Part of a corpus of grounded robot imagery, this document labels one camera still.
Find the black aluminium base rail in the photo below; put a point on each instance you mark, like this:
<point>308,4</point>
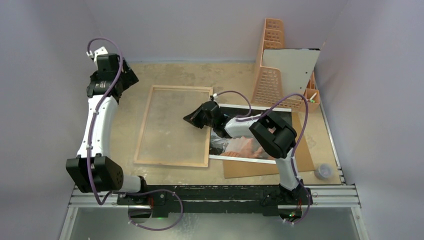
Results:
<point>267,200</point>

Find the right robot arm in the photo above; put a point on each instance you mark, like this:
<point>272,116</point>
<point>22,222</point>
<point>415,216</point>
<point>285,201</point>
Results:
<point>275,135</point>

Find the brown cardboard backing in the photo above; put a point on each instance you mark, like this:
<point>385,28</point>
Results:
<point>245,170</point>

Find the orange plastic file organizer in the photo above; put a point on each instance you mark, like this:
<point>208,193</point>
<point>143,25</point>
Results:
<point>267,88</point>

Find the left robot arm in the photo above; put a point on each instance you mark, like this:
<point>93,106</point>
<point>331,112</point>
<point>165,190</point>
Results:
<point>92,165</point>

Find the printed photo of driver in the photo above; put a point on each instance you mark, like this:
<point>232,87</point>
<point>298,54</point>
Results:
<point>240,120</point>

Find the white board sheet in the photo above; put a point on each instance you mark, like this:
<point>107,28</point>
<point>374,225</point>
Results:
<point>295,65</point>

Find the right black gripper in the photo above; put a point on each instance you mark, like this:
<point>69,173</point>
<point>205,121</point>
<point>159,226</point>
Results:
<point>200,115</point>

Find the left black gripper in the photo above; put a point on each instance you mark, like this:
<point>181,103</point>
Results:
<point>129,78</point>

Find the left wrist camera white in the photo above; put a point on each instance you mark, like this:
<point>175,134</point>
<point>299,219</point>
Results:
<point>99,52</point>

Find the white wooden picture frame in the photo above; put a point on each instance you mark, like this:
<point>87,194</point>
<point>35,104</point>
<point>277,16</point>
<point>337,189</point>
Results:
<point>165,138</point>

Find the white marker pen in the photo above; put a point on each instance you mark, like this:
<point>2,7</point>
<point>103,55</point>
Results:
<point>311,99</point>

